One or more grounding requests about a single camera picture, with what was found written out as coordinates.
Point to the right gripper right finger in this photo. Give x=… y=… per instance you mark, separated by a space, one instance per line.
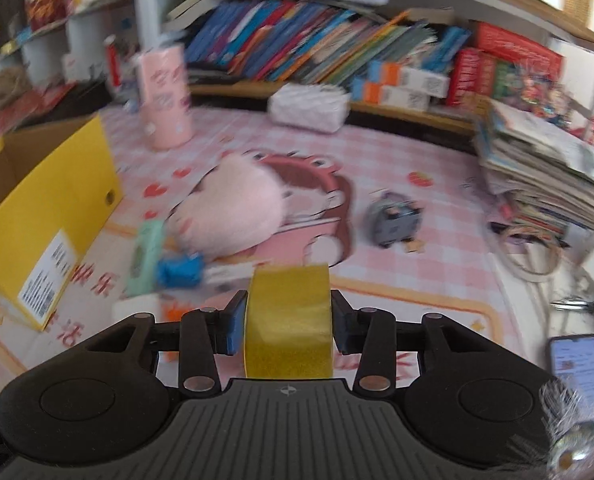
x=376 y=336

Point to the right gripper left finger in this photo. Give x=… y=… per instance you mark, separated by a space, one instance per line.
x=198 y=337

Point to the small white red box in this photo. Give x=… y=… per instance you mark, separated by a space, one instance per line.
x=227 y=275

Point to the blue object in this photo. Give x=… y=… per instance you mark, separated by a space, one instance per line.
x=180 y=272

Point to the gold tape roll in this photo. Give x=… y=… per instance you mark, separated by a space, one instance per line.
x=288 y=330

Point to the white eraser block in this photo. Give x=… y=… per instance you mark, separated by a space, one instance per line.
x=137 y=305

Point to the grey toy car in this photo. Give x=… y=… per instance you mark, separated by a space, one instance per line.
x=393 y=218

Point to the pink checkered desk mat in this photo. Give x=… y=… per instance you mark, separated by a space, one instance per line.
x=450 y=267

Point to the pink plush pig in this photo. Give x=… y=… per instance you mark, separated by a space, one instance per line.
x=238 y=205

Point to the metal nail clipper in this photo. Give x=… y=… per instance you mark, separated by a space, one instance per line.
x=575 y=304

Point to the smartphone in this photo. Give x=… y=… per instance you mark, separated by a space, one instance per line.
x=571 y=359

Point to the yellow cardboard box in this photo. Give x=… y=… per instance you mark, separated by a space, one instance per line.
x=58 y=187

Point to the pink cylindrical cup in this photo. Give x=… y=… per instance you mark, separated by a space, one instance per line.
x=165 y=100

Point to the stack of papers and notebooks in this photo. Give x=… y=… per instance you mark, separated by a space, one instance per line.
x=546 y=174

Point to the white quilted purse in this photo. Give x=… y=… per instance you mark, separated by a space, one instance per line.
x=317 y=107

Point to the orange white box lower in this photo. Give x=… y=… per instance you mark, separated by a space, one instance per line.
x=380 y=94

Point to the orange white box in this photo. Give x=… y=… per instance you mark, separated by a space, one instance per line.
x=380 y=94
x=410 y=78

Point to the orange white box upper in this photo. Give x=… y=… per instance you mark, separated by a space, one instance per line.
x=410 y=78

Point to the red dictionary books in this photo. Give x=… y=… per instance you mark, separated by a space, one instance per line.
x=500 y=65

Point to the row of leaning books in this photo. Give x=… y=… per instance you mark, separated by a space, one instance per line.
x=313 y=42

